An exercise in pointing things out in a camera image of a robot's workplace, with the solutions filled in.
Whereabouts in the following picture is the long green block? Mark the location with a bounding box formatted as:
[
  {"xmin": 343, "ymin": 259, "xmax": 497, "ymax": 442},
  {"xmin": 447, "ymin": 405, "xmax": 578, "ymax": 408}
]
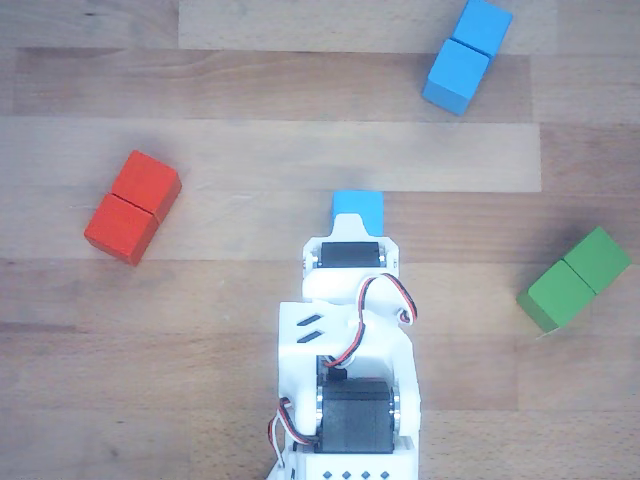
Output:
[{"xmin": 515, "ymin": 226, "xmax": 633, "ymax": 334}]

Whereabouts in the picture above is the long red block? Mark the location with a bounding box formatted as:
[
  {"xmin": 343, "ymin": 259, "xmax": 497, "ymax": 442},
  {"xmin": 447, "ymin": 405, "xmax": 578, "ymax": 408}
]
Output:
[{"xmin": 83, "ymin": 149, "xmax": 183, "ymax": 267}]

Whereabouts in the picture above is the long blue block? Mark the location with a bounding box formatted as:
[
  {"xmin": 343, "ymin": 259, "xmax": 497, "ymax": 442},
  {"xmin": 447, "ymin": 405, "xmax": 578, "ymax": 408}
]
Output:
[{"xmin": 421, "ymin": 0, "xmax": 515, "ymax": 117}]

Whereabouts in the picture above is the small blue cube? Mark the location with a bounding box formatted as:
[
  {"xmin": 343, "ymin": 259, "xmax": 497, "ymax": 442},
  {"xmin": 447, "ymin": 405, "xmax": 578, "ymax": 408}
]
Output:
[{"xmin": 331, "ymin": 190, "xmax": 385, "ymax": 236}]

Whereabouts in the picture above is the red white black servo cable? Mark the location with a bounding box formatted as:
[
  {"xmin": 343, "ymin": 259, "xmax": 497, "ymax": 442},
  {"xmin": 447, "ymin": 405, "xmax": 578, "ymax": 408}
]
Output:
[
  {"xmin": 327, "ymin": 273, "xmax": 419, "ymax": 371},
  {"xmin": 267, "ymin": 397, "xmax": 321, "ymax": 471}
]

